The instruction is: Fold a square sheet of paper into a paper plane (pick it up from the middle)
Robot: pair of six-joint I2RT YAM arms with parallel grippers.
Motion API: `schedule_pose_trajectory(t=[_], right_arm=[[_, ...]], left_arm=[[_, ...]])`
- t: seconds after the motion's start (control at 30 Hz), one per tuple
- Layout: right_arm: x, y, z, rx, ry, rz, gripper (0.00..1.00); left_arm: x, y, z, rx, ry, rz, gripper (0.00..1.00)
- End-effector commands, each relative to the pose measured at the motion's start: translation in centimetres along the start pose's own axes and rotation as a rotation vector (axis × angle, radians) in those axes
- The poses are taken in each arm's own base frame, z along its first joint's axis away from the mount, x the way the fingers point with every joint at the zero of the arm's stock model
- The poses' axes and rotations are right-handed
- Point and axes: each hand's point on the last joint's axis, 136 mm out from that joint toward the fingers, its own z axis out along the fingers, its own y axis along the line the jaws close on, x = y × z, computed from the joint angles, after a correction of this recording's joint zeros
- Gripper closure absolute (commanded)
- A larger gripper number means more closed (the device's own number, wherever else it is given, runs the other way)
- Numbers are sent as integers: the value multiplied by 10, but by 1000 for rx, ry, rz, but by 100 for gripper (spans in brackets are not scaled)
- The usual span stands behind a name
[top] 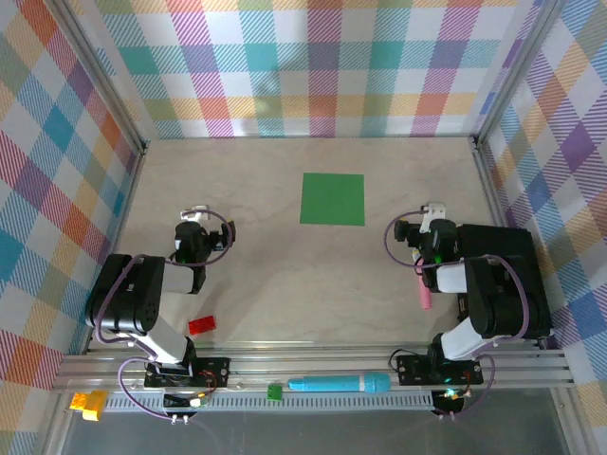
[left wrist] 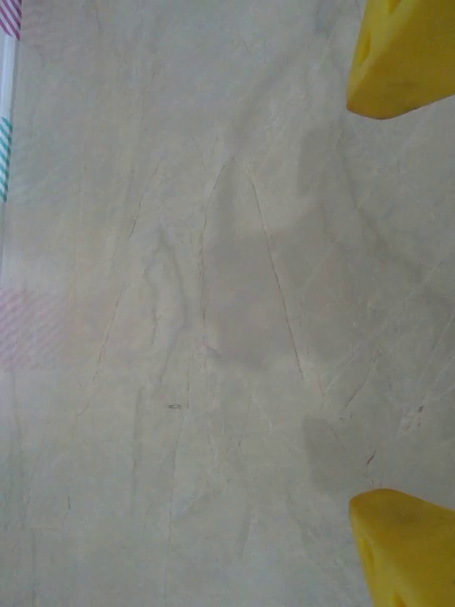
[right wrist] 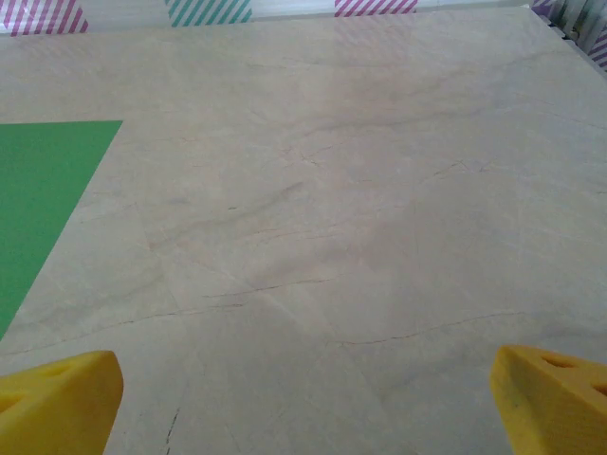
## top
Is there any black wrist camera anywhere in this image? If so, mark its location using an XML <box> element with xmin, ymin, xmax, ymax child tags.
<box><xmin>393</xmin><ymin>220</ymin><xmax>419</xmax><ymax>244</ymax></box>
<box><xmin>211</xmin><ymin>218</ymin><xmax>237</xmax><ymax>252</ymax></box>

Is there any pink marker pen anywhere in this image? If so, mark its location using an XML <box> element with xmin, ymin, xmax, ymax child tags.
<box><xmin>411</xmin><ymin>250</ymin><xmax>433</xmax><ymax>312</ymax></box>

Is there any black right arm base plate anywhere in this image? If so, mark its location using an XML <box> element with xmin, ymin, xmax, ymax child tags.
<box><xmin>395</xmin><ymin>353</ymin><xmax>485</xmax><ymax>386</ymax></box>

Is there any aluminium frame post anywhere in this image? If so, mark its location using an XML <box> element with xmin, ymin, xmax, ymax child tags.
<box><xmin>49</xmin><ymin>0</ymin><xmax>149</xmax><ymax>155</ymax></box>
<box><xmin>471</xmin><ymin>0</ymin><xmax>570</xmax><ymax>152</ymax></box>

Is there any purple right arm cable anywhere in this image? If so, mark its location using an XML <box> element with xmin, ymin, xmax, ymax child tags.
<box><xmin>383</xmin><ymin>213</ymin><xmax>531</xmax><ymax>421</ymax></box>

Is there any green cloth square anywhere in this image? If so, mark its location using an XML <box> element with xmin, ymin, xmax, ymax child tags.
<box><xmin>299</xmin><ymin>173</ymin><xmax>366</xmax><ymax>227</ymax></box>

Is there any grey slotted cable duct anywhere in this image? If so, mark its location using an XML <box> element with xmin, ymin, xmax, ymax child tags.
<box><xmin>101</xmin><ymin>394</ymin><xmax>436</xmax><ymax>414</ymax></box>

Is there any yellow toy brick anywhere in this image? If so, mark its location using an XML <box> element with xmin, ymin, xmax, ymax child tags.
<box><xmin>69</xmin><ymin>389</ymin><xmax>109</xmax><ymax>422</ymax></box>

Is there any aluminium mounting rail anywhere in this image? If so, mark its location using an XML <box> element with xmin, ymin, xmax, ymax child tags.
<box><xmin>51</xmin><ymin>340</ymin><xmax>573</xmax><ymax>394</ymax></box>

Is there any white right camera bracket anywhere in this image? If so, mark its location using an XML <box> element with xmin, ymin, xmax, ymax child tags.
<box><xmin>421</xmin><ymin>202</ymin><xmax>448</xmax><ymax>233</ymax></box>

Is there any small controller circuit board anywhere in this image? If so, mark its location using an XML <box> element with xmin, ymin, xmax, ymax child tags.
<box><xmin>432</xmin><ymin>388</ymin><xmax>469</xmax><ymax>417</ymax></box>
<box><xmin>163</xmin><ymin>391</ymin><xmax>211</xmax><ymax>414</ymax></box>

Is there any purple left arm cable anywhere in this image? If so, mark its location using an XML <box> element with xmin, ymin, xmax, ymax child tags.
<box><xmin>94</xmin><ymin>210</ymin><xmax>237</xmax><ymax>424</ymax></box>

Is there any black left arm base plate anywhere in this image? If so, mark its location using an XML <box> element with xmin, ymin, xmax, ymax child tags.
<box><xmin>144</xmin><ymin>355</ymin><xmax>232</xmax><ymax>389</ymax></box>

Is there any black case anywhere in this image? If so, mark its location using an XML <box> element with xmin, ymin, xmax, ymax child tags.
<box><xmin>454</xmin><ymin>223</ymin><xmax>554</xmax><ymax>340</ymax></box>

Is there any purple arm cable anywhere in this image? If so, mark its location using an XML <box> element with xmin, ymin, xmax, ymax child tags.
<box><xmin>94</xmin><ymin>210</ymin><xmax>237</xmax><ymax>424</ymax></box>
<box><xmin>383</xmin><ymin>213</ymin><xmax>531</xmax><ymax>421</ymax></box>

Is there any red toy brick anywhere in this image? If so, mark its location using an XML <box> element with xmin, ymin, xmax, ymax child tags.
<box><xmin>188</xmin><ymin>315</ymin><xmax>217</xmax><ymax>337</ymax></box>

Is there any teal marker pen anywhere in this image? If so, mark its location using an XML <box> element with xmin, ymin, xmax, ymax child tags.
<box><xmin>287</xmin><ymin>372</ymin><xmax>393</xmax><ymax>395</ymax></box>

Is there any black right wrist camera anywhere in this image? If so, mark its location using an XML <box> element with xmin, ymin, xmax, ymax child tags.
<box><xmin>393</xmin><ymin>220</ymin><xmax>419</xmax><ymax>244</ymax></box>

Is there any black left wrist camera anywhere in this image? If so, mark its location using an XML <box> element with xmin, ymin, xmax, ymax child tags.
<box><xmin>211</xmin><ymin>218</ymin><xmax>237</xmax><ymax>252</ymax></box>

